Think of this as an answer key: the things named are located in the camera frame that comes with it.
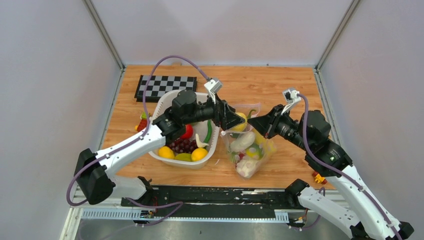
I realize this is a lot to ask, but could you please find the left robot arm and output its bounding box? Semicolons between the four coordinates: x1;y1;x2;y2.
72;90;246;207

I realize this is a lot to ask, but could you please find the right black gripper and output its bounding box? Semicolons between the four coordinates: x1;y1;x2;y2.
247;104;312;152

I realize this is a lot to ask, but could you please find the orange carrot toy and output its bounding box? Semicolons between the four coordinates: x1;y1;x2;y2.
246;109;257;119

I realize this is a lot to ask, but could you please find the small lego toy left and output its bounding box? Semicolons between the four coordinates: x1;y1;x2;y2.
139;112;151;120

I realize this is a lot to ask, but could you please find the white plastic basket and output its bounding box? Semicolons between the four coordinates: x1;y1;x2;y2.
148;90;220;170

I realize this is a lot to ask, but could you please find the white eggplant toy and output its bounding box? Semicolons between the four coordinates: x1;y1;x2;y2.
229;131;256;152

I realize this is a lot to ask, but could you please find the white garlic toy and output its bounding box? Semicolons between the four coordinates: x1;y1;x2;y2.
195;133;209;148

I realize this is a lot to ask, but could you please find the black white checkerboard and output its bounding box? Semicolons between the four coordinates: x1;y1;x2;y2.
134;74;198;103

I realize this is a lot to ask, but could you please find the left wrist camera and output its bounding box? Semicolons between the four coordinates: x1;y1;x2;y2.
203;78;223;104

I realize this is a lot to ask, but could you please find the white slotted cable duct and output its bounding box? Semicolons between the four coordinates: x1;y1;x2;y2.
81;208;290;223

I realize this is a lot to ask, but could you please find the purple grapes toy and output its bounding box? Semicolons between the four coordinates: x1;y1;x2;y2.
167;138;198;154

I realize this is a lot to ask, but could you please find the purple cable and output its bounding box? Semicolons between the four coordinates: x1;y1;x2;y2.
296;93;403;240
66;54;212;208

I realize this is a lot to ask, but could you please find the green chili pepper toy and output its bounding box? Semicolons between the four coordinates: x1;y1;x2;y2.
203;120;213;144

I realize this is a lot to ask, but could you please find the yellow red toy car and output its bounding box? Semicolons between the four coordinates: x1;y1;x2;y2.
312;171;328;185

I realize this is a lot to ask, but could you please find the green yellow mango toy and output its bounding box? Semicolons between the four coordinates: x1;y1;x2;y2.
174;153;192;162

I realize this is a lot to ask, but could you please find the yellow napa cabbage toy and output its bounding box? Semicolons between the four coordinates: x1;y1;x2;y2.
233;129;277;179

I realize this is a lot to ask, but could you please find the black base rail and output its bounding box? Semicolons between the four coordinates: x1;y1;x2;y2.
140;185;305;219

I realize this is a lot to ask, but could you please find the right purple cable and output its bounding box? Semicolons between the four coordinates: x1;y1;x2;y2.
296;93;403;240

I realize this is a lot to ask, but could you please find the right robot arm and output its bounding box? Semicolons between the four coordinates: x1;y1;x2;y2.
247;104;414;240

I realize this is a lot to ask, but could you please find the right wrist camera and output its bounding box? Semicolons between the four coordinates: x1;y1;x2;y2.
281;87;302;115

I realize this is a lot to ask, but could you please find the yellow pear toy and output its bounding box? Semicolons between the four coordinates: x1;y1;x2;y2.
231;112;248;132

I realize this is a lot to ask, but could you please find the clear zip top bag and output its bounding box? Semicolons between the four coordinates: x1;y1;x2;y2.
220;122;277;179

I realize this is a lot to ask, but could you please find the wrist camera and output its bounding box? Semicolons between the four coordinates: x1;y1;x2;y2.
203;78;223;104
281;87;302;115

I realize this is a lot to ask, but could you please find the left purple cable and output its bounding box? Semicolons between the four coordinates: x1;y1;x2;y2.
66;54;212;208

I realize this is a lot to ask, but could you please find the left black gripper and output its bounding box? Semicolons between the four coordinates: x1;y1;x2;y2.
184;92;246;132

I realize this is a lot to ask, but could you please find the yellow lemon toy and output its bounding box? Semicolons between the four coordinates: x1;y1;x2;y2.
190;148;209;162
157;146;175;160

